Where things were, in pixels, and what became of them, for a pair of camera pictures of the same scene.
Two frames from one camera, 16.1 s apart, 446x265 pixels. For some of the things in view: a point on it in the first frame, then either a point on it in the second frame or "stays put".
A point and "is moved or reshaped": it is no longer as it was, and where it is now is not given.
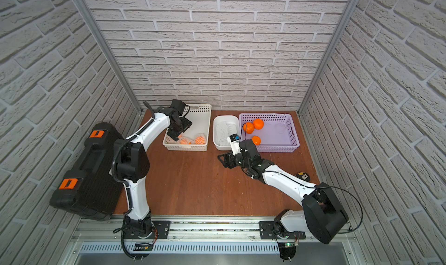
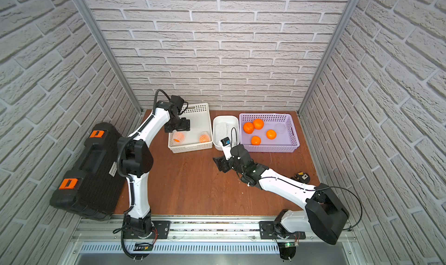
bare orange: [256, 140] stays put
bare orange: [258, 124] stays put
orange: [200, 139] is moved or reshaped
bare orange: [250, 127] stays put
